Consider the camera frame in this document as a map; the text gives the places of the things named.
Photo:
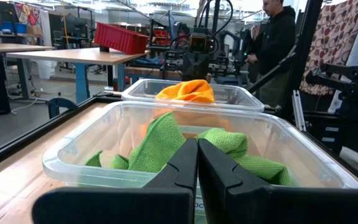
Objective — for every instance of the yellow pole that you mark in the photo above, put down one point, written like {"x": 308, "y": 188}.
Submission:
{"x": 64, "y": 25}

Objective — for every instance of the wooden table with blue legs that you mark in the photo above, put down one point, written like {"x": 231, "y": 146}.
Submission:
{"x": 73, "y": 56}

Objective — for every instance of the silver aluminium bar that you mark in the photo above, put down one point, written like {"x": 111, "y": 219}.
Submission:
{"x": 298, "y": 109}

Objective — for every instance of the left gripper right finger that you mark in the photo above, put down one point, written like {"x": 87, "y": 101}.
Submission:
{"x": 259, "y": 205}

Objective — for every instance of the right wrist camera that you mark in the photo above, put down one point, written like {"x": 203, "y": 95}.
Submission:
{"x": 198, "y": 43}

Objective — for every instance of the person's hand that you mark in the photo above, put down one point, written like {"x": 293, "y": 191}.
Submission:
{"x": 252, "y": 59}

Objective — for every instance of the black equipment mount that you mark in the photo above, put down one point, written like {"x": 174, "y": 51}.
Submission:
{"x": 356, "y": 87}

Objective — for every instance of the person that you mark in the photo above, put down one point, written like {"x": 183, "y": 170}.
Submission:
{"x": 275, "y": 40}

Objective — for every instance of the circle patterned cloth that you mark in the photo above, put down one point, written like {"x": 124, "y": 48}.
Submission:
{"x": 334, "y": 37}

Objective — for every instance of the green microfiber towel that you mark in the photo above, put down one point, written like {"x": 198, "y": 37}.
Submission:
{"x": 228, "y": 143}
{"x": 157, "y": 143}

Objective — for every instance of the white printed sticker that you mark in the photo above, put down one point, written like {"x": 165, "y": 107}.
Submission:
{"x": 200, "y": 205}

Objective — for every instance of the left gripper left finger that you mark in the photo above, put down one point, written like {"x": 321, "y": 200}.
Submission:
{"x": 154, "y": 202}

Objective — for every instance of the white trash bag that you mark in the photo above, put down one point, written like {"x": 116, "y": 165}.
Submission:
{"x": 47, "y": 68}

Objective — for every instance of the wooden table with dark legs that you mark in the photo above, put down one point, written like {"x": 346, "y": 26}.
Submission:
{"x": 5, "y": 47}

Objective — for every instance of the orange microfiber towel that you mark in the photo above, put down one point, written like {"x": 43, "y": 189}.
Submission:
{"x": 188, "y": 91}

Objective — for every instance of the red plastic bin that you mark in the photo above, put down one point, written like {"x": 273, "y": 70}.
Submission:
{"x": 120, "y": 39}

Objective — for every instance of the colourful patterned cloth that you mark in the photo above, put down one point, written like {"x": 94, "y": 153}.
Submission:
{"x": 26, "y": 14}

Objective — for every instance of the blue storage bin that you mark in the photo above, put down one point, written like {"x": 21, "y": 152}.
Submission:
{"x": 14, "y": 27}

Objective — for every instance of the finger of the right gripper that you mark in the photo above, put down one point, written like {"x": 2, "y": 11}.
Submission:
{"x": 189, "y": 67}
{"x": 203, "y": 67}

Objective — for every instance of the clear plastic bin with label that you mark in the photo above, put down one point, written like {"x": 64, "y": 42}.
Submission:
{"x": 73, "y": 172}

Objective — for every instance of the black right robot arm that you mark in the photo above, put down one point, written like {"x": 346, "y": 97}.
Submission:
{"x": 233, "y": 46}

